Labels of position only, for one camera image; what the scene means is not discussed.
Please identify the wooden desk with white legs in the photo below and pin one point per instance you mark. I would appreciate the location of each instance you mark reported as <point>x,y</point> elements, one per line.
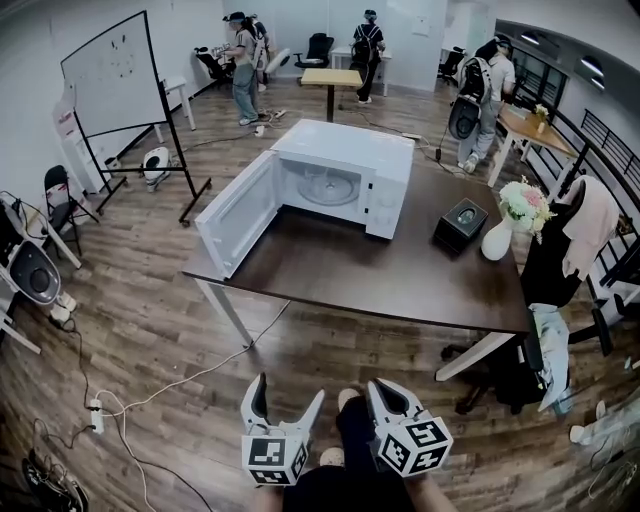
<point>530,130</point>

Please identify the white backpack device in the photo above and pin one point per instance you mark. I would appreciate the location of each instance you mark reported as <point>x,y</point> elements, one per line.
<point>156,162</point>
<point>465,117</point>
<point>32,272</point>

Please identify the yellow top pedestal table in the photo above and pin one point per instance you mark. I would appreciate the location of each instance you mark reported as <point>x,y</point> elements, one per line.
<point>331,77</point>

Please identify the black metal railing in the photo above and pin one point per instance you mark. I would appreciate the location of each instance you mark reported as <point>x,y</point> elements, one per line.
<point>607,145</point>

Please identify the person's beige shoe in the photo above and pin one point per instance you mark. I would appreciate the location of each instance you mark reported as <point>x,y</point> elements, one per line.
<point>331,457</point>
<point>348,398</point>

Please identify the glass turntable plate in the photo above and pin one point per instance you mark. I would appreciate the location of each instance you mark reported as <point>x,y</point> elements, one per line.
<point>330,188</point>

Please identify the white table leg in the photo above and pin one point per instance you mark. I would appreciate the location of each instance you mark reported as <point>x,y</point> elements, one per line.
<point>227,315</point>
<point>472,357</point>

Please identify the person's black trousers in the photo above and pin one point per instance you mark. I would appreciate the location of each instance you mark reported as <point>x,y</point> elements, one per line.
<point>350,480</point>

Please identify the white vase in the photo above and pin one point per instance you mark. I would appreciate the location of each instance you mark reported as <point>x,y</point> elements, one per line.
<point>496,243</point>

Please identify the black office chair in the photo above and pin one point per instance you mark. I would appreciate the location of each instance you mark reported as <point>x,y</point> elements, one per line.
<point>547,270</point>
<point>451,62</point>
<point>212,65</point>
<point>315,50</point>
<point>510,380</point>

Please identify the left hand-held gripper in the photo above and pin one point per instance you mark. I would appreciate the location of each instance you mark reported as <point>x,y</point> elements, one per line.
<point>270,455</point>

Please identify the person's right forearm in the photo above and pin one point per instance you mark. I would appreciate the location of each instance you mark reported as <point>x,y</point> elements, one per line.
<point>432,495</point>

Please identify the small white table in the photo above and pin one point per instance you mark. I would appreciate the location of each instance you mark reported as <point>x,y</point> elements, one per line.
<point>176,85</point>

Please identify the pink and white flower bouquet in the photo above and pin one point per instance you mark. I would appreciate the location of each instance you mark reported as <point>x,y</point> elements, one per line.
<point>525,202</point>

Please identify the pink cloth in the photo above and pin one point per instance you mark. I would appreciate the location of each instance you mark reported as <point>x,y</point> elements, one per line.
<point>592,225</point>

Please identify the white power strip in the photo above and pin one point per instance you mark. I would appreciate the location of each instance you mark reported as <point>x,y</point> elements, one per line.
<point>97,416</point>

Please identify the light blue garment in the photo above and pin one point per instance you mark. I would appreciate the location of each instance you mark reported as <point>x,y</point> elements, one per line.
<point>552,350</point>

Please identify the black tissue box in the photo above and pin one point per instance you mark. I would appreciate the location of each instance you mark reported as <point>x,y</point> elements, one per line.
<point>457,227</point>

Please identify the black folding chair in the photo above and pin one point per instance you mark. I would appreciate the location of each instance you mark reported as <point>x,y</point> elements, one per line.
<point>60,200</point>

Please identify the white microwave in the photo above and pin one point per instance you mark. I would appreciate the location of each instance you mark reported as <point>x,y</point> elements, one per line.
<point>345,145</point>

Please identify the whiteboard on black stand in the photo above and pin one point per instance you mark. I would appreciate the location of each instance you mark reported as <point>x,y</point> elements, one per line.
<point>112,75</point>

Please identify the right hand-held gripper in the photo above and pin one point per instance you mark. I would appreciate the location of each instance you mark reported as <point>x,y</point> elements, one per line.
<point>412,445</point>

